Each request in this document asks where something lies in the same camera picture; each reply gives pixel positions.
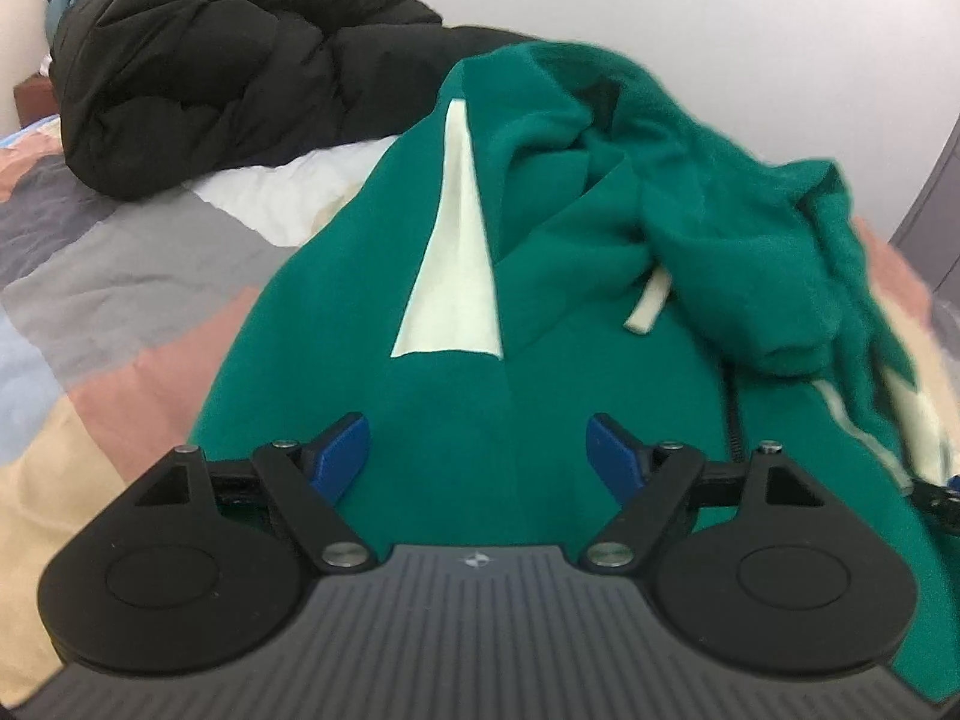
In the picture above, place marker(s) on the patchwork bed blanket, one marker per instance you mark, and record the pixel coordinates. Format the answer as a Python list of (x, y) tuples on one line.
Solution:
[(112, 262)]

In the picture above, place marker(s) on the grey door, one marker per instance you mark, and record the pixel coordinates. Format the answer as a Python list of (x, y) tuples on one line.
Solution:
[(934, 202)]

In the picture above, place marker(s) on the pink storage box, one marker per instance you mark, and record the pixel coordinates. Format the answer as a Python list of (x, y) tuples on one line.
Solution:
[(34, 97)]

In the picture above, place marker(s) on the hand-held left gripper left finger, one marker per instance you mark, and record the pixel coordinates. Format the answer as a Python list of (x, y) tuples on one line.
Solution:
[(341, 457)]

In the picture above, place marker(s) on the black puffer jacket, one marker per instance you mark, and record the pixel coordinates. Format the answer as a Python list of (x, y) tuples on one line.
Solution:
[(225, 67)]

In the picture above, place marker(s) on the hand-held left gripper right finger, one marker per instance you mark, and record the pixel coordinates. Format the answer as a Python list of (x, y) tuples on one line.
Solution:
[(615, 457)]

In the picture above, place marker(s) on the green hoodie with cream stripes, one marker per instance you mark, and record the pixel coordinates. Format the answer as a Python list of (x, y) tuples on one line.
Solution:
[(600, 277)]

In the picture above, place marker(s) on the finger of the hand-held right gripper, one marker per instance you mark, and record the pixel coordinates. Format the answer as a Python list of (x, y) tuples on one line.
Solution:
[(937, 499)]

